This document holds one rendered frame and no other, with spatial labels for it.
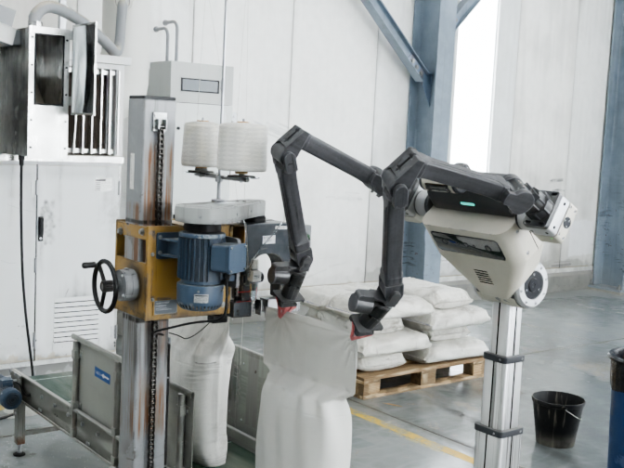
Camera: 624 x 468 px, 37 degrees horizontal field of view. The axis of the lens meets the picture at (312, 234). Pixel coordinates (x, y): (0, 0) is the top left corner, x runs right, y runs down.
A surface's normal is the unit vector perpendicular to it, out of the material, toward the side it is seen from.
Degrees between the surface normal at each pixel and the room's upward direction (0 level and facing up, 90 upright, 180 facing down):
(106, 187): 90
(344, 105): 90
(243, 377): 90
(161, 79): 90
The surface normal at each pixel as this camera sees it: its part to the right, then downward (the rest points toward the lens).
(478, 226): -0.47, -0.75
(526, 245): 0.61, 0.11
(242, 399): -0.79, 0.03
